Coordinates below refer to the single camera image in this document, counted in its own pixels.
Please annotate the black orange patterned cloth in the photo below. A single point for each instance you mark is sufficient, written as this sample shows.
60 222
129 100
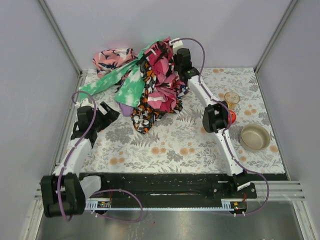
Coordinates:
144 116

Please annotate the amber drinking glass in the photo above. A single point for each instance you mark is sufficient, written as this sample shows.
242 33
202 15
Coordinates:
232 99

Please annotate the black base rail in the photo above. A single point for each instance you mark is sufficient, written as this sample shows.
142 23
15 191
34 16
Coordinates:
205 184

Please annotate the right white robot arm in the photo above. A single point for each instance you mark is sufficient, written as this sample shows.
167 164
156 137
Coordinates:
216 119

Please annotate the floral tablecloth mat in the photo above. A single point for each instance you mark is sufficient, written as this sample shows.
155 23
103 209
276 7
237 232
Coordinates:
178 143

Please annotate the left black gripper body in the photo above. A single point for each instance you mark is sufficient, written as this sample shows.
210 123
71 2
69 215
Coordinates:
106 114

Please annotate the blue white patterned cloth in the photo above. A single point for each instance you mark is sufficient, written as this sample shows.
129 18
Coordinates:
183 88

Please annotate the left aluminium frame post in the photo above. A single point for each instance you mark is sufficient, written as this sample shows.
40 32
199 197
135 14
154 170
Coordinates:
57 31

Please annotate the red pink camo cloth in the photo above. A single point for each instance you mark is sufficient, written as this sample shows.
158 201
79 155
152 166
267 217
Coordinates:
168 86

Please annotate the green tie-dye cloth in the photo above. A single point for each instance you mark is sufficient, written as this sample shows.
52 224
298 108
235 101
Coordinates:
130 78

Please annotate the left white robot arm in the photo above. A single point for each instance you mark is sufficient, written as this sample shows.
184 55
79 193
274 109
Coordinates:
63 193

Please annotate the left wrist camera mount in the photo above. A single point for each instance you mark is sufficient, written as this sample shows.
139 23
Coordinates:
86 103

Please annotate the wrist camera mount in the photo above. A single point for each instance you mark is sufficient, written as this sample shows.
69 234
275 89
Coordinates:
86 103
176 43

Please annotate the purple cloth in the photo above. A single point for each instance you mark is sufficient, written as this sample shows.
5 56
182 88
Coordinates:
126 110

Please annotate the pink navy patterned cloth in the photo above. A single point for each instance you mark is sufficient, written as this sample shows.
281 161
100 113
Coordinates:
108 60

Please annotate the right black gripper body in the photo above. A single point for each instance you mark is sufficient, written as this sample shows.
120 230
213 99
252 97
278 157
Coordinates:
178 58

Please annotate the red apple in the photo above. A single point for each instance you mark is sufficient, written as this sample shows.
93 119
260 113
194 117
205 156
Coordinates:
233 116

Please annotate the aluminium frame post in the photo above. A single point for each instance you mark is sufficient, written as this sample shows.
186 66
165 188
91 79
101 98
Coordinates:
57 31
278 30

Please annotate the right aluminium frame post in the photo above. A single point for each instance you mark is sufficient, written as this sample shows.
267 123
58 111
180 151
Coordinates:
278 30

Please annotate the beige metal bowl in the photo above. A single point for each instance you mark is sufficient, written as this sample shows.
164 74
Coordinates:
254 137

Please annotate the white slotted cable duct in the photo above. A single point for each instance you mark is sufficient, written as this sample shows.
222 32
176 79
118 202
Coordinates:
162 202

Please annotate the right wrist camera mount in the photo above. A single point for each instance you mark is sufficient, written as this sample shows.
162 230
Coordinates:
176 43

